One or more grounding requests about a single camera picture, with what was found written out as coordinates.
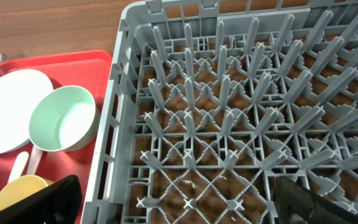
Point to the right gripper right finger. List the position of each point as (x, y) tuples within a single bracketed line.
[(296, 204)]

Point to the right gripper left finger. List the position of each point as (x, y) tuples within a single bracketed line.
[(57, 203)]

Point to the yellow plastic cup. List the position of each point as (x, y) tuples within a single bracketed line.
[(21, 188)]

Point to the white plastic fork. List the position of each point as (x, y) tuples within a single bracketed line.
[(34, 160)]

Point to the white plastic spoon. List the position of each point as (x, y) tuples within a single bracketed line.
[(19, 166)]

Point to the mint green bowl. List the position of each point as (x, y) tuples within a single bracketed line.
[(66, 120)]

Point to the light blue plate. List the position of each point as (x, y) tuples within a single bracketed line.
[(20, 93)]

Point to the grey dishwasher rack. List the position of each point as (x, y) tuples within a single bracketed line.
[(208, 102)]

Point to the red serving tray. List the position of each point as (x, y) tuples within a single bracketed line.
[(88, 69)]

